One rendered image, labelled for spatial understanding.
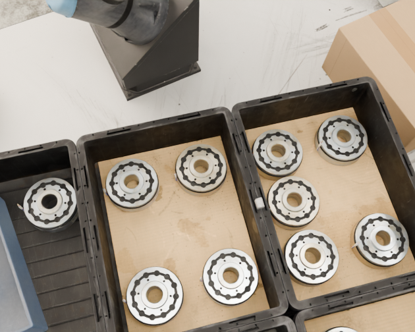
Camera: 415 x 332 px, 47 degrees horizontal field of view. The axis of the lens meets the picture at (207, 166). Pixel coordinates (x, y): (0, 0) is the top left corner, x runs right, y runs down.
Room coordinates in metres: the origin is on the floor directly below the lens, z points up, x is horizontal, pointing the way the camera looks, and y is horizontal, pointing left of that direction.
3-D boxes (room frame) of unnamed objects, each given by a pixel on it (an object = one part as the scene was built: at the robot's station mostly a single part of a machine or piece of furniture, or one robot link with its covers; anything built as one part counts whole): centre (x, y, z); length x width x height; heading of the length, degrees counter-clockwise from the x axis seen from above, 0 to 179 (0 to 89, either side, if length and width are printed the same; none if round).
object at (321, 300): (0.31, -0.24, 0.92); 0.40 x 0.30 x 0.02; 18
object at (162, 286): (0.10, 0.08, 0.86); 0.05 x 0.05 x 0.01
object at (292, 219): (0.30, -0.17, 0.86); 0.10 x 0.10 x 0.01
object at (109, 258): (0.22, 0.05, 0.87); 0.40 x 0.30 x 0.11; 18
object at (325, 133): (0.44, -0.27, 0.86); 0.10 x 0.10 x 0.01
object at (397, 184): (0.31, -0.24, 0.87); 0.40 x 0.30 x 0.11; 18
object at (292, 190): (0.30, -0.17, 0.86); 0.05 x 0.05 x 0.01
